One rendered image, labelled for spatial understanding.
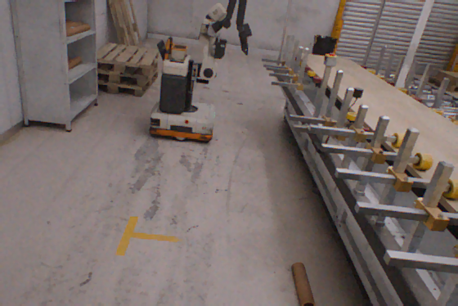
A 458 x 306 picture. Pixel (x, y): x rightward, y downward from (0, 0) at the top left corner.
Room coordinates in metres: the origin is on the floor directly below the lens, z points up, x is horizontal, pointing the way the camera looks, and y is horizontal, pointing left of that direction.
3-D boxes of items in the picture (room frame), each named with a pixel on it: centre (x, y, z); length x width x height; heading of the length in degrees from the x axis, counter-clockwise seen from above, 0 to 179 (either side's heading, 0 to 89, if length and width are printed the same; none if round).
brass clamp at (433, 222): (1.13, -0.76, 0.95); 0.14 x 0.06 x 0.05; 3
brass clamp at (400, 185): (1.38, -0.74, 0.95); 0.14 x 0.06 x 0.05; 3
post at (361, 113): (1.90, -0.71, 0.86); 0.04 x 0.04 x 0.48; 3
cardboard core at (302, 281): (1.64, -0.58, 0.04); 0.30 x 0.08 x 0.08; 3
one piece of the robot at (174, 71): (3.79, 0.58, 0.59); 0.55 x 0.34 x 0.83; 3
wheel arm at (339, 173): (1.36, -0.73, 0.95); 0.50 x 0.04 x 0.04; 93
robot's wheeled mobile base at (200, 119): (3.79, 0.48, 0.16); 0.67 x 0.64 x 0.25; 93
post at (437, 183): (1.15, -0.75, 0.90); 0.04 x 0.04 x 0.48; 3
